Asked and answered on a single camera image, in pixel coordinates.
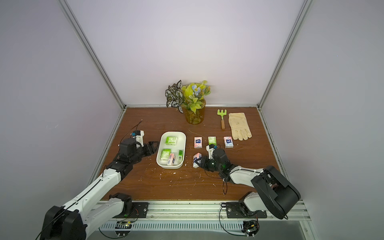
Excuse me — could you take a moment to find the green tissue pack in box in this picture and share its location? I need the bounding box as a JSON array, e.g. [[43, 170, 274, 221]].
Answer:
[[160, 149, 172, 161]]

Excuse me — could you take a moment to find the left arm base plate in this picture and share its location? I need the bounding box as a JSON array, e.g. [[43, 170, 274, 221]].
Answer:
[[114, 202, 149, 219]]

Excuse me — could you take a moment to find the green hand rake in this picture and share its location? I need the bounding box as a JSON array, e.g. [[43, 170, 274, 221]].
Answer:
[[217, 110, 227, 130]]

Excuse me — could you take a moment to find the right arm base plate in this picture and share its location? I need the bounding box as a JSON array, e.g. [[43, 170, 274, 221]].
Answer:
[[222, 202, 267, 219]]

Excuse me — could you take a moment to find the narrow green tissue pack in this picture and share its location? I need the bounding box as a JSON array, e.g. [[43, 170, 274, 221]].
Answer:
[[178, 150, 184, 164]]

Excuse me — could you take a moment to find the beige garden glove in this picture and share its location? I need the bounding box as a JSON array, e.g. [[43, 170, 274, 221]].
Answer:
[[229, 113, 252, 141]]

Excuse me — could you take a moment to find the controller board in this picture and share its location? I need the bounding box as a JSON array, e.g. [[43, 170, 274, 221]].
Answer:
[[242, 220, 260, 238], [115, 221, 133, 238]]

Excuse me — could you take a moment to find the pink tempo tissue pack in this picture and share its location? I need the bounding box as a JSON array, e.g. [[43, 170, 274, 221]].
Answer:
[[194, 137, 203, 149]]

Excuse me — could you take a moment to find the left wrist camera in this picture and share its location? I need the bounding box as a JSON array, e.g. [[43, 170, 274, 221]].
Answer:
[[131, 130, 145, 147]]

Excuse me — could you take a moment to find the pink blue tissue pack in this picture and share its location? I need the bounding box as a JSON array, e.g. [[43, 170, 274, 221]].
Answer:
[[224, 136, 234, 148]]

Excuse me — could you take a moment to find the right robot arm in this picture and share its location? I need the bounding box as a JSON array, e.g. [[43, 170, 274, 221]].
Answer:
[[194, 149, 301, 220]]

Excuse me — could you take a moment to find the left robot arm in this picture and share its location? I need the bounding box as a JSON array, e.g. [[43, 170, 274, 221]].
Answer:
[[37, 136, 160, 240]]

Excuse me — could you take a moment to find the left controller board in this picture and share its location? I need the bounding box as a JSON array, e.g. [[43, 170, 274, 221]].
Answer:
[[115, 221, 133, 238]]

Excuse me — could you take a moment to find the white storage box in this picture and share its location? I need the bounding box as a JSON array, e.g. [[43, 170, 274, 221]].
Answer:
[[156, 132, 186, 169]]

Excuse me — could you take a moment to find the right controller board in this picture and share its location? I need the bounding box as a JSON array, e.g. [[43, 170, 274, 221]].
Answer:
[[242, 220, 260, 238]]

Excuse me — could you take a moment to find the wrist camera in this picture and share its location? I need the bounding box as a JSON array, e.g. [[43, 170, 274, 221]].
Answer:
[[206, 144, 217, 160], [131, 130, 145, 147]]

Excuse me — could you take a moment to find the amber vase with plants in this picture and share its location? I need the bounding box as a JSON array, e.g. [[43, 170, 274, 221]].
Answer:
[[165, 80, 211, 125]]

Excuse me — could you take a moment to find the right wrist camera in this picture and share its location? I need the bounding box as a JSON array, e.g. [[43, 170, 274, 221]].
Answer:
[[206, 144, 217, 160]]

